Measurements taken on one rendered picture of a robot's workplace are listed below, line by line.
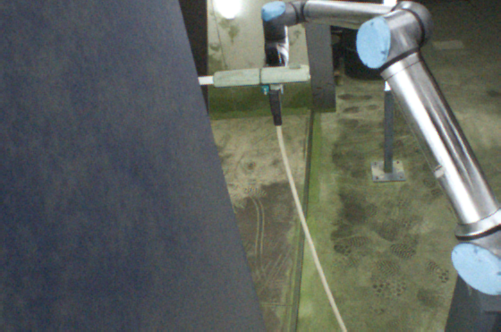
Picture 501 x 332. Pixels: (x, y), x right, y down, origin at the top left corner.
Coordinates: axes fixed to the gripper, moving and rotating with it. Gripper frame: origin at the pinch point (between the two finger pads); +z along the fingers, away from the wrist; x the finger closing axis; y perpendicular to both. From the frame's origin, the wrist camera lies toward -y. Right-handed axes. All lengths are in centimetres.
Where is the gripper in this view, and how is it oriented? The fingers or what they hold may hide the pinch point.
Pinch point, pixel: (271, 85)
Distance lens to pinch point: 130.1
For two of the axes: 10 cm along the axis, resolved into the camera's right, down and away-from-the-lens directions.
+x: -9.8, 0.5, 1.8
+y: 1.5, 7.8, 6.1
